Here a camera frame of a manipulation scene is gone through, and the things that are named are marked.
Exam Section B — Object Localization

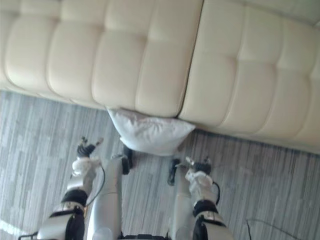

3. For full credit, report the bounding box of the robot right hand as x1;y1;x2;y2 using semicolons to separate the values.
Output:
174;155;213;174

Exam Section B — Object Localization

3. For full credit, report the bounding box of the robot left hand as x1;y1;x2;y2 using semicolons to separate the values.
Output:
76;135;105;159

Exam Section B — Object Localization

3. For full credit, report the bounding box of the silver robot right leg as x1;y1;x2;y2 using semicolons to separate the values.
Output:
166;157;198;240

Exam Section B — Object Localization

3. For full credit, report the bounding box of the silver robot leg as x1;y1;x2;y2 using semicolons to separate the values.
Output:
86;146;135;240
166;157;198;240

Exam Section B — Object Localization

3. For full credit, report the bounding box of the silver robot left leg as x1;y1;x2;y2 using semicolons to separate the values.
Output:
86;146;135;240

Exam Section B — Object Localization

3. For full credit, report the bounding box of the white cushion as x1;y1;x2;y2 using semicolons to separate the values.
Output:
106;107;196;157

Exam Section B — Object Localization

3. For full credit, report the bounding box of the cream leather sofa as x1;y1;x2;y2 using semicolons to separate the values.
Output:
0;0;320;153

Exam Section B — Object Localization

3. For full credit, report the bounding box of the black cable on floor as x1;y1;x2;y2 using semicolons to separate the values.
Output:
246;218;303;240

